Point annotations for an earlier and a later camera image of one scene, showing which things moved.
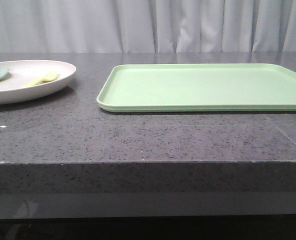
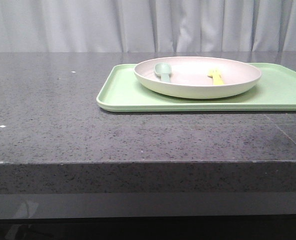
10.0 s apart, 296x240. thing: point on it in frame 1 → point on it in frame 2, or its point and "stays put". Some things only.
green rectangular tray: x=204 y=88 stays put
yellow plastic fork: x=49 y=77 → x=215 y=75
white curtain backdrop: x=47 y=26 stays put
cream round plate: x=28 y=80 → x=189 y=78
